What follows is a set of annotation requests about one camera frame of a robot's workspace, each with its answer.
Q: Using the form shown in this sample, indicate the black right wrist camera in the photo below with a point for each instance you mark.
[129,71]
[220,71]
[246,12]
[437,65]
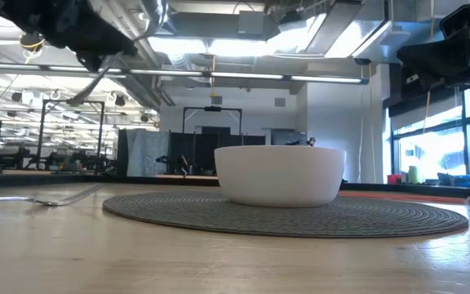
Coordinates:
[463,20]

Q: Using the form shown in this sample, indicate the rectangular silver ventilation duct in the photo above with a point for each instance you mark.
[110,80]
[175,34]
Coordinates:
[382,32]

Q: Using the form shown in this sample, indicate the black ceiling spotlight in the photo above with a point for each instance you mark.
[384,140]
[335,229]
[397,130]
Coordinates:
[120,101]

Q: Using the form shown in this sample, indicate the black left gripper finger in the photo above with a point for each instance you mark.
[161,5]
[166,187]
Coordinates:
[90,61]
[114,45]

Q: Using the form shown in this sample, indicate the black frame stand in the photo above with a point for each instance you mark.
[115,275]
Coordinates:
[101,139]
[212,108]

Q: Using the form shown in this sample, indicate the silver metal fork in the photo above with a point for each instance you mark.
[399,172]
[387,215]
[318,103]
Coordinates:
[6,199]

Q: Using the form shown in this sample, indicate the red box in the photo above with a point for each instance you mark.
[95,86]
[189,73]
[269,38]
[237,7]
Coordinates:
[394,179]

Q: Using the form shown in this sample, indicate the grey ceiling box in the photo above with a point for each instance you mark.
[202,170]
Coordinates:
[251,22]

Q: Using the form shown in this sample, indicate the round grey woven placemat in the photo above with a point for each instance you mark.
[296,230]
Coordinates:
[169,212]

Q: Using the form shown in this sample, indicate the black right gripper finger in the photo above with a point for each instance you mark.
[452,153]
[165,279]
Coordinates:
[443,69]
[439,49]

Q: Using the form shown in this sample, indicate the grey cloth cover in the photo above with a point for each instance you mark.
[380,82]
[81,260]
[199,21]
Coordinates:
[153,151]

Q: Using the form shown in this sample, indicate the green bottle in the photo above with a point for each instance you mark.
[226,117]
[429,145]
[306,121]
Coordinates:
[413,175]

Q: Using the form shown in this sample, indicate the black window frame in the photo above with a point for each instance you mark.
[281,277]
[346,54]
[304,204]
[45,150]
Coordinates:
[464,155]

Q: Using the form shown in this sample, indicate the long LED light bar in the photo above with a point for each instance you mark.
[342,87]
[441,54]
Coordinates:
[243,75]

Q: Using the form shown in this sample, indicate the white bowl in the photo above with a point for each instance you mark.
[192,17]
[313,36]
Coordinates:
[280,175]

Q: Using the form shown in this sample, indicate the grey wall vent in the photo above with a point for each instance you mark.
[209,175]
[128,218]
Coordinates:
[217,100]
[280,102]

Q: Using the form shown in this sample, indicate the black partition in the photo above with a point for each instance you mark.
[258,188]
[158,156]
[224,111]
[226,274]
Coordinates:
[182,143]

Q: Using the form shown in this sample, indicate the grey cabinet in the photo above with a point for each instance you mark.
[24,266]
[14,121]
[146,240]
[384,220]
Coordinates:
[288,136]

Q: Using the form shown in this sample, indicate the blue bag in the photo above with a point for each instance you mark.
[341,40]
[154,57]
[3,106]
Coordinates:
[463,180]

